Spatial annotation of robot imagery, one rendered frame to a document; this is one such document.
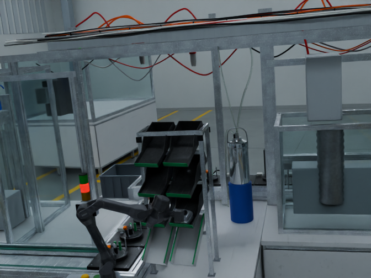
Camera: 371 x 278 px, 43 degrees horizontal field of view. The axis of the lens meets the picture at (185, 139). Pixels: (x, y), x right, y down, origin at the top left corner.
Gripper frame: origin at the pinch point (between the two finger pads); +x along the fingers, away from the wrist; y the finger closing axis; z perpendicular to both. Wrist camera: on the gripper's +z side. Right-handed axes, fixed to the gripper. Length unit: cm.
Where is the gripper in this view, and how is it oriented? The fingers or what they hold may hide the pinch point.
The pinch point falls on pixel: (169, 213)
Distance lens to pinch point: 227.5
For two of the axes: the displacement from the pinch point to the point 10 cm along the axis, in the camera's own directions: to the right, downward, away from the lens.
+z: 0.2, -10.0, 0.0
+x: 4.1, 0.1, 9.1
